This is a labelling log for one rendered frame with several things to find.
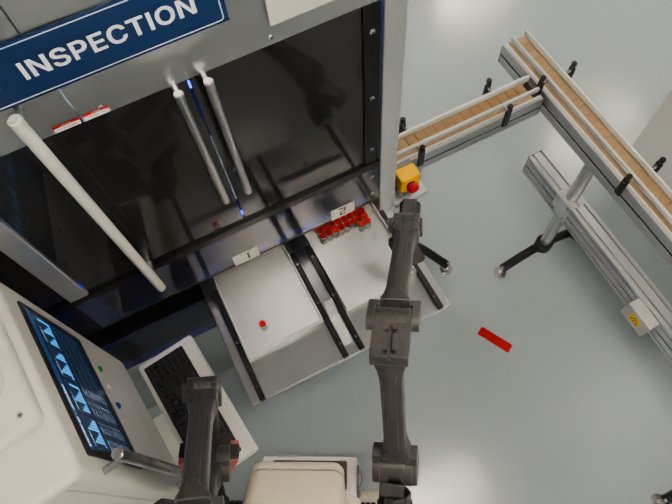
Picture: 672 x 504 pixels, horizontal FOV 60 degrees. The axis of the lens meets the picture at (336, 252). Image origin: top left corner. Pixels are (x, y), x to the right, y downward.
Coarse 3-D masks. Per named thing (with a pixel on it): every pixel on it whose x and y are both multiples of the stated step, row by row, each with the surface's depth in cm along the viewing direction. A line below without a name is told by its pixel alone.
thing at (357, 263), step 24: (312, 240) 200; (336, 240) 200; (360, 240) 199; (384, 240) 199; (336, 264) 196; (360, 264) 196; (384, 264) 195; (336, 288) 189; (360, 288) 192; (384, 288) 189
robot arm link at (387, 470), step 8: (384, 464) 132; (392, 464) 132; (400, 464) 132; (384, 472) 132; (392, 472) 131; (400, 472) 131; (384, 480) 132; (392, 480) 132; (400, 480) 132; (384, 488) 132; (392, 488) 131; (400, 488) 131; (384, 496) 132; (392, 496) 132; (400, 496) 131
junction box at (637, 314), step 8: (632, 304) 220; (640, 304) 219; (624, 312) 225; (632, 312) 220; (640, 312) 218; (648, 312) 218; (632, 320) 223; (640, 320) 218; (648, 320) 217; (656, 320) 217; (640, 328) 220; (648, 328) 216; (640, 336) 223
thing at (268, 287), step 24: (240, 264) 198; (264, 264) 198; (288, 264) 197; (240, 288) 194; (264, 288) 194; (288, 288) 193; (240, 312) 191; (264, 312) 190; (288, 312) 190; (312, 312) 189; (240, 336) 187; (264, 336) 187; (288, 336) 184
